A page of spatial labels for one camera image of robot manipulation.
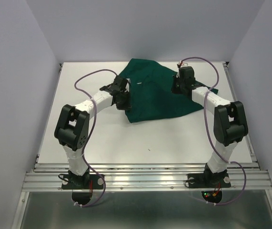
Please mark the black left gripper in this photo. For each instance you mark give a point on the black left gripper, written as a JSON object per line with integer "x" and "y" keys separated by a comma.
{"x": 126, "y": 106}

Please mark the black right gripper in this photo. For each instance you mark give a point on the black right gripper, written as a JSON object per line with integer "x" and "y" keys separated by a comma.
{"x": 174, "y": 78}

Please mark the dark green surgical drape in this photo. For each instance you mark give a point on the dark green surgical drape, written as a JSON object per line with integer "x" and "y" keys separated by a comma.
{"x": 151, "y": 96}

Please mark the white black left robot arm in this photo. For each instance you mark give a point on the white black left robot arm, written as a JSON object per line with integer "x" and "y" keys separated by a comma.
{"x": 72, "y": 129}

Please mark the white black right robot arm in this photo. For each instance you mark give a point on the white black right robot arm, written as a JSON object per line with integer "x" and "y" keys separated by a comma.
{"x": 229, "y": 128}

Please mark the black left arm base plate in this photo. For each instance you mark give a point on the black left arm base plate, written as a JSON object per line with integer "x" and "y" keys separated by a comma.
{"x": 85, "y": 182}

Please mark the right side aluminium rail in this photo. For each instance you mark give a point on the right side aluminium rail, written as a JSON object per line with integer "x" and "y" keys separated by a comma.
{"x": 248, "y": 140}

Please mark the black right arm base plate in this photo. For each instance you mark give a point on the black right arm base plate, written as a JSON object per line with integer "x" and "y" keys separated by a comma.
{"x": 199, "y": 180}

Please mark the aluminium extrusion rail frame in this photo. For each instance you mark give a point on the aluminium extrusion rail frame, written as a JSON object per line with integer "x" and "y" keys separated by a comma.
{"x": 132, "y": 177}

